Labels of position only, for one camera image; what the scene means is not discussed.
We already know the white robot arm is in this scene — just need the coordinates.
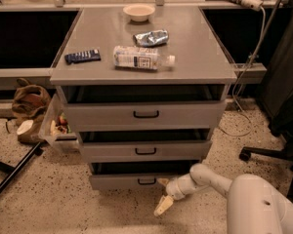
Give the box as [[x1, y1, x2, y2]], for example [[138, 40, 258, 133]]
[[154, 164, 293, 234]]

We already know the grey bottom drawer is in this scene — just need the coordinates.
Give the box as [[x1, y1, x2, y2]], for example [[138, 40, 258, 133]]
[[89, 160, 198, 190]]

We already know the dark blue snack bar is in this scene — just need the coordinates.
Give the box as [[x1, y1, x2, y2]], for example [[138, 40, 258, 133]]
[[64, 49, 101, 64]]

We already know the white cable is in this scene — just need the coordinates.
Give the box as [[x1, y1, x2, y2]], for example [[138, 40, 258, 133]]
[[218, 5, 268, 138]]

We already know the clear plastic bin with items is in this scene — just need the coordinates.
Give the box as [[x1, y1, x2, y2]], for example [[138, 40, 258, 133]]
[[38, 94, 79, 152]]

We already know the white bowl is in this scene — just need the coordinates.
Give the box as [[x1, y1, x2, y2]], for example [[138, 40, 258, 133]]
[[123, 4, 155, 22]]

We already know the grey drawer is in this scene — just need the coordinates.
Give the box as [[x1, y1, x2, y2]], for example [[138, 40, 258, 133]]
[[80, 129, 212, 162], [89, 160, 198, 190], [58, 85, 226, 132]]

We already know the grey top drawer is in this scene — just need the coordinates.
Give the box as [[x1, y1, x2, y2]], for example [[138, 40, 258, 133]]
[[58, 85, 226, 132]]

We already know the clear plastic water bottle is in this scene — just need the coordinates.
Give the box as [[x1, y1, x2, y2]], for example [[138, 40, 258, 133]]
[[113, 46, 176, 71]]

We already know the grey middle drawer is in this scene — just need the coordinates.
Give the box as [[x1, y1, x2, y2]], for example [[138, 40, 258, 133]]
[[80, 129, 212, 162]]

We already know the grey drawer cabinet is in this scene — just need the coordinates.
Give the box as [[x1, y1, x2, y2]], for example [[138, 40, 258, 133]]
[[49, 5, 238, 168]]

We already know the black office chair base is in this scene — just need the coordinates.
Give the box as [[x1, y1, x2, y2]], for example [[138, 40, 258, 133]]
[[238, 81, 293, 203]]

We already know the black stand leg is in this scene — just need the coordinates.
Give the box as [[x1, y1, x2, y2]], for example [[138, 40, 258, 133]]
[[0, 142, 43, 194]]

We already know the brown paper bag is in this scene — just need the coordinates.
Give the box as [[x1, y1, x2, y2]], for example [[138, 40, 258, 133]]
[[12, 78, 51, 143]]

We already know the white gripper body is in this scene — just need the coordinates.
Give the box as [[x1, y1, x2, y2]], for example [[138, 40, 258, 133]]
[[166, 174, 198, 200]]

